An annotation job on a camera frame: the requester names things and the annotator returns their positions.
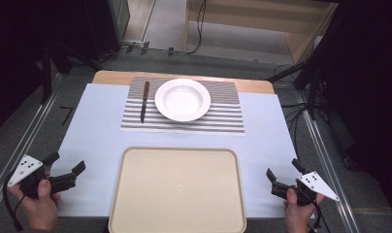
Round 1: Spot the brown-handled knife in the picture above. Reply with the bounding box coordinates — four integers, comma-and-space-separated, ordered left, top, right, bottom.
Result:
140, 81, 150, 124

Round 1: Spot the black hanging cable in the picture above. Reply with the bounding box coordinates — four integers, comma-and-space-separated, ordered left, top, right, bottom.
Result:
186, 0, 208, 55

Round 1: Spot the white deep plate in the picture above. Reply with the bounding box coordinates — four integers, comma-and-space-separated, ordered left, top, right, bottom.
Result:
154, 78, 212, 123

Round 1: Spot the beige plastic tray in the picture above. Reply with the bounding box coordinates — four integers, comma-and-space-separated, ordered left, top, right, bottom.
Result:
108, 146, 247, 233

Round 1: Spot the dark cabinet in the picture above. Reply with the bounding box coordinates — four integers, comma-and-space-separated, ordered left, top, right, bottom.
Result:
82, 0, 131, 60

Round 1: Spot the black stand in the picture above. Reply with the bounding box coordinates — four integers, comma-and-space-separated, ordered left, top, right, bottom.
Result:
266, 52, 331, 121
38, 38, 103, 105

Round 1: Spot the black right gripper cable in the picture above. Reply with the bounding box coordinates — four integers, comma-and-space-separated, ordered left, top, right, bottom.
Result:
308, 201, 332, 233

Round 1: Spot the striped placemat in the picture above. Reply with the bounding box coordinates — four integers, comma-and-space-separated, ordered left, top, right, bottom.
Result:
120, 76, 245, 135

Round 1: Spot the person's right hand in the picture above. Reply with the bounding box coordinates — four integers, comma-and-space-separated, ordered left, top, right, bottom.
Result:
282, 187, 325, 233

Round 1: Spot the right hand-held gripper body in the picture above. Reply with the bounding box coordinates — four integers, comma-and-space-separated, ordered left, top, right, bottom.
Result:
271, 171, 341, 207

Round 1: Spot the white table cover sheet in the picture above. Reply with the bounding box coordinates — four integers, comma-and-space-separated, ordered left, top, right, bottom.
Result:
56, 83, 315, 218

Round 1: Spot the metal floor rail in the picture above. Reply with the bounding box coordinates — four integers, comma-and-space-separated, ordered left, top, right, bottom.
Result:
295, 90, 361, 233
0, 73, 63, 216

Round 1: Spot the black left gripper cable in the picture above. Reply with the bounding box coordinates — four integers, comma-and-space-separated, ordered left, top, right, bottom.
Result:
2, 179, 26, 232

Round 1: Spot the black floor cables bundle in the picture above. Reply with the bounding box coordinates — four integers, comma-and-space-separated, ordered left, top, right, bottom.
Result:
280, 101, 314, 153

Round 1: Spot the light wooden shelf unit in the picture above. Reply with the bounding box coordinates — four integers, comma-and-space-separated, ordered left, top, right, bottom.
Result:
183, 0, 340, 65

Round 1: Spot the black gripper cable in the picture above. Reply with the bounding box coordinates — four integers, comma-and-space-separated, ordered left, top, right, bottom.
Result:
308, 201, 332, 233
2, 179, 26, 232

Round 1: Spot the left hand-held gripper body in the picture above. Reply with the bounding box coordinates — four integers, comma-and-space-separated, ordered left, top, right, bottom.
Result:
8, 154, 78, 199

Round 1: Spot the person's left hand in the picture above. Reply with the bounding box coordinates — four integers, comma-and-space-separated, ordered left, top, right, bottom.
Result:
7, 179, 62, 233

